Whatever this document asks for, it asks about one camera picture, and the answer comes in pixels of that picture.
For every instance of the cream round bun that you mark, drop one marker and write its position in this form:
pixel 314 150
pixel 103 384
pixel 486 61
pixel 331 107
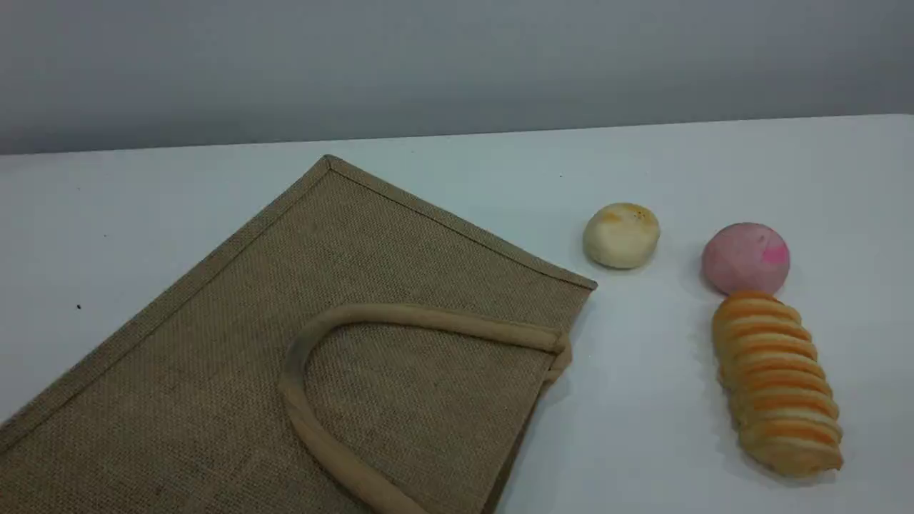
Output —
pixel 620 237

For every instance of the pink round bun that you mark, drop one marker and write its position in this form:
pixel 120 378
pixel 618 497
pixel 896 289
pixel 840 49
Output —
pixel 742 260

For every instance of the brown jute tote bag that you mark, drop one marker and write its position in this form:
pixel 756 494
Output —
pixel 250 371

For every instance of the striped long bread roll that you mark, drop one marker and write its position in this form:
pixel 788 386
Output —
pixel 778 389

